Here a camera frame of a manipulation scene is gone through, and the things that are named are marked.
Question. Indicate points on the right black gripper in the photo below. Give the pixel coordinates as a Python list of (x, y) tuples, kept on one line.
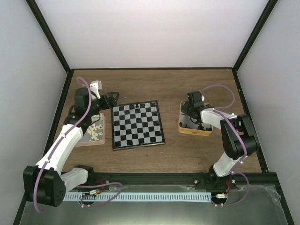
[(184, 109)]

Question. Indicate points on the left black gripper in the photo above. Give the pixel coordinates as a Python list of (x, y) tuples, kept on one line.
[(113, 102)]

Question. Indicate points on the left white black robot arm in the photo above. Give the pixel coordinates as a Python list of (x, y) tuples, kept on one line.
[(45, 183)]

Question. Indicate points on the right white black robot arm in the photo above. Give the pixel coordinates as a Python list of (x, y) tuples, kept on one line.
[(239, 138)]

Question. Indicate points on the pile of black chess pieces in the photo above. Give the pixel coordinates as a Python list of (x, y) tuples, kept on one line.
[(187, 122)]

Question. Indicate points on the pile of white chess pieces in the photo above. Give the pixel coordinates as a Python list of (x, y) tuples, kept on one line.
[(95, 132)]

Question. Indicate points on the yellow metal tin box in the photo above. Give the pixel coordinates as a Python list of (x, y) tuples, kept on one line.
[(191, 131)]

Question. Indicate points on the pink tray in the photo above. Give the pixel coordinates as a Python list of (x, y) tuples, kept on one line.
[(96, 119)]

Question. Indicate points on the black grey chessboard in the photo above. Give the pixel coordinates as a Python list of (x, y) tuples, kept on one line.
[(133, 128)]

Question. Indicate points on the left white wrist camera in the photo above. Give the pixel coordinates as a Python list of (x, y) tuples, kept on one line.
[(95, 87)]

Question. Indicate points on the black aluminium mounting rail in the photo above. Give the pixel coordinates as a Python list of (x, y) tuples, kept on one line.
[(199, 179)]

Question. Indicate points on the light blue slotted cable duct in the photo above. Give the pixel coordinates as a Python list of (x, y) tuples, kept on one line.
[(140, 197)]

